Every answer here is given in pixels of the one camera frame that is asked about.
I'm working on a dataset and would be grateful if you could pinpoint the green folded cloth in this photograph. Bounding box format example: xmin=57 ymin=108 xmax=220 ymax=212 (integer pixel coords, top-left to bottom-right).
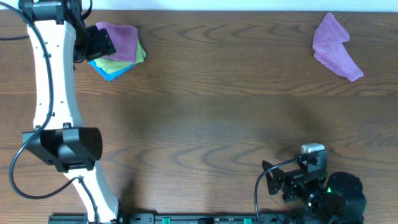
xmin=94 ymin=40 xmax=146 ymax=73

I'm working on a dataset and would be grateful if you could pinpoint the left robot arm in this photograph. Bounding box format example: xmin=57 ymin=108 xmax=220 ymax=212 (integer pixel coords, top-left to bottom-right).
xmin=18 ymin=0 xmax=123 ymax=223

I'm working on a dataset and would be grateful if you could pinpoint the purple crumpled cloth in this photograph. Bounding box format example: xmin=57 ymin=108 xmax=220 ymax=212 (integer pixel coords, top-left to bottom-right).
xmin=312 ymin=12 xmax=364 ymax=82

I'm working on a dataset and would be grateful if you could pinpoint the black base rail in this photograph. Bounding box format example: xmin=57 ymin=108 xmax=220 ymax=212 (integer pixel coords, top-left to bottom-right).
xmin=48 ymin=212 xmax=299 ymax=224

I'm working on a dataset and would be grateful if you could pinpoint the purple cloth with tag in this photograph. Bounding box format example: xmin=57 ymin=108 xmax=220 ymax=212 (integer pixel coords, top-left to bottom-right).
xmin=96 ymin=22 xmax=137 ymax=63

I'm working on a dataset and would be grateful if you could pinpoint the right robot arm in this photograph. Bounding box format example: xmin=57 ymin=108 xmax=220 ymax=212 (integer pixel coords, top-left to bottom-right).
xmin=261 ymin=159 xmax=366 ymax=223

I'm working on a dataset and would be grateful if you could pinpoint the blue folded cloth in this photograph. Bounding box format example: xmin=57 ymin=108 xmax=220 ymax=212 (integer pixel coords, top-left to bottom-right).
xmin=88 ymin=60 xmax=134 ymax=82

